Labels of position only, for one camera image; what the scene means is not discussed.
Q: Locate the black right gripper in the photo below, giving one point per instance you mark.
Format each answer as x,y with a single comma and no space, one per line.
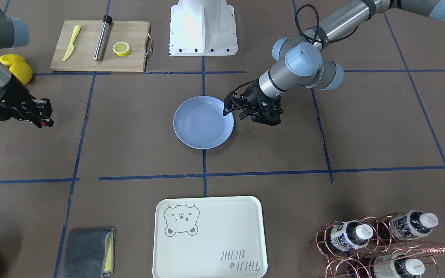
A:
14,95

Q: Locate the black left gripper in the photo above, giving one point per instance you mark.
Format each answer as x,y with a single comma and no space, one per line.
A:
250,93

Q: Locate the blue plate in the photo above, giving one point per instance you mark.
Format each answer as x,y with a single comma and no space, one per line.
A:
200,123

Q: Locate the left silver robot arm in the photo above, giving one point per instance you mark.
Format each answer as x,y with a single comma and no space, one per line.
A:
298,61

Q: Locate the yellow lemon near board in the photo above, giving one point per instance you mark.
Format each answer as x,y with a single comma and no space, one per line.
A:
22,71

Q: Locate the yellow lemon outer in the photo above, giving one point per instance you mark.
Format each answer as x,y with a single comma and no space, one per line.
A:
10,59

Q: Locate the yellow plastic knife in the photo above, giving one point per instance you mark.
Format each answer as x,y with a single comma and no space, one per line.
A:
71,46

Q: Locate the steel rod black cap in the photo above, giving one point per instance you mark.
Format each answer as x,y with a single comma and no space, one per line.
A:
103,38

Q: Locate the lemon half slice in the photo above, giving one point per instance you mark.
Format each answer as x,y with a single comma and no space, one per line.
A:
121,49

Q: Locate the cream bear tray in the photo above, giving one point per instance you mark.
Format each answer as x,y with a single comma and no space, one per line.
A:
209,237

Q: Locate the grey folded cloth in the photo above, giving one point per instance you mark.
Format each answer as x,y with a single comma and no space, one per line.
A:
90,253

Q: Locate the tea bottle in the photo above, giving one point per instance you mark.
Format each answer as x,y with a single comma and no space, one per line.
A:
397,265
412,225
349,235

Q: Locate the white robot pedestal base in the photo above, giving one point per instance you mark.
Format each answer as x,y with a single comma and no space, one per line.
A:
202,28

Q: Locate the copper wire bottle rack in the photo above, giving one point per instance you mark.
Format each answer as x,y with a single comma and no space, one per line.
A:
357,263

